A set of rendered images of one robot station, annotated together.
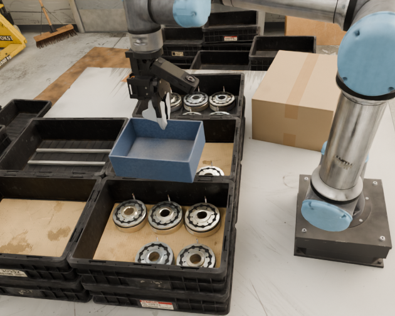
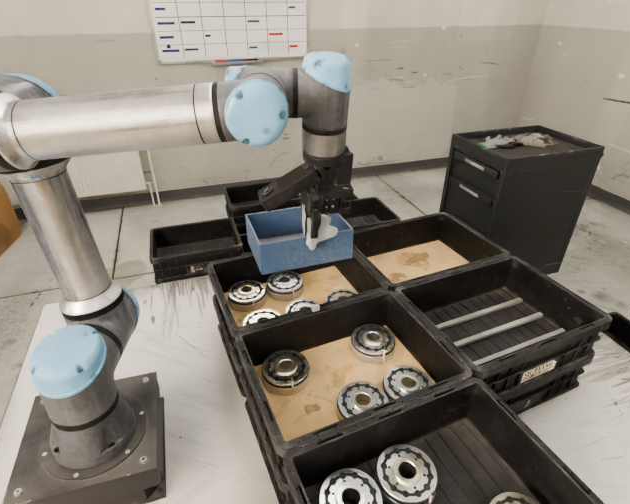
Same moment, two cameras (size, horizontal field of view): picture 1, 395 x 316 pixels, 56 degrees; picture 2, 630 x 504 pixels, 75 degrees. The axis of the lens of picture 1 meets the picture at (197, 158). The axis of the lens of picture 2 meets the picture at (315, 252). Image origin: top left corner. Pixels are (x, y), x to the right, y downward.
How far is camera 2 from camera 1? 1.43 m
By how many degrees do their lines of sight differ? 99
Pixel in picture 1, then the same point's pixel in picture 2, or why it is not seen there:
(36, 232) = (415, 272)
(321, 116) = not seen: outside the picture
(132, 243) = (320, 294)
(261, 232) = (209, 410)
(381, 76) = not seen: hidden behind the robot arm
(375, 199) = (29, 459)
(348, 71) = not seen: hidden behind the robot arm
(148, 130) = (332, 248)
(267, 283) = (189, 362)
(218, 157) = (300, 424)
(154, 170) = (284, 223)
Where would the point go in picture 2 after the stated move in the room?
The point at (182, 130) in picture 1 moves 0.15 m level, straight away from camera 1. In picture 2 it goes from (287, 253) to (337, 288)
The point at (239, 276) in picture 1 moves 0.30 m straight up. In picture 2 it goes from (220, 357) to (205, 266)
